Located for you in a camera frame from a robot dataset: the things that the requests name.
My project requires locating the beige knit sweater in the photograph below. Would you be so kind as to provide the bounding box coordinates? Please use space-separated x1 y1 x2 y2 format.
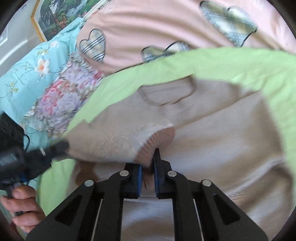
66 76 293 240

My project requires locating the left hand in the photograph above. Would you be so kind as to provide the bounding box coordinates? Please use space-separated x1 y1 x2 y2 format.
1 185 46 233

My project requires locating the floral patterned pillow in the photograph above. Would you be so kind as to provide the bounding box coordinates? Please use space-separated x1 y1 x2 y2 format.
25 53 104 138

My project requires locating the light blue floral sheet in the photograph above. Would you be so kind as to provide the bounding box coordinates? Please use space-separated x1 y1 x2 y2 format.
1 18 84 149

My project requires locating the pink quilt with plaid hearts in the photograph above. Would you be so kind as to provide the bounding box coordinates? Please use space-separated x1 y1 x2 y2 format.
77 1 295 75

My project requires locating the gold framed landscape painting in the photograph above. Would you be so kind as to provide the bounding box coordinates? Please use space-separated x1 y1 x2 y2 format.
31 0 101 42

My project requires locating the green bed sheet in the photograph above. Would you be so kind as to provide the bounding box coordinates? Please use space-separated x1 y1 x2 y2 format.
38 47 296 216

